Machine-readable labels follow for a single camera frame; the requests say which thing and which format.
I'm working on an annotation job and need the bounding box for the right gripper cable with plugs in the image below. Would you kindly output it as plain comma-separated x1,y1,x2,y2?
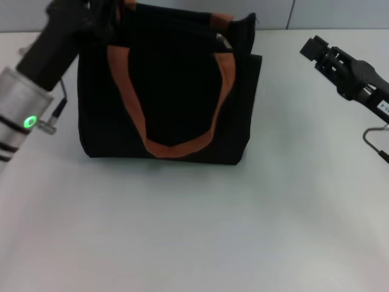
363,124,389,164

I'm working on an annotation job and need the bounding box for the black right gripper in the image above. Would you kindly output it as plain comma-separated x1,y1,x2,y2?
299,35,389,124

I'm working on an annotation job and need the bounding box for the black bag with orange handles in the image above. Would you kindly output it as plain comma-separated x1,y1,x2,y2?
77,0,263,167

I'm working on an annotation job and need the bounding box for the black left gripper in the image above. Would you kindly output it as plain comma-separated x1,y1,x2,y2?
15,0,122,92

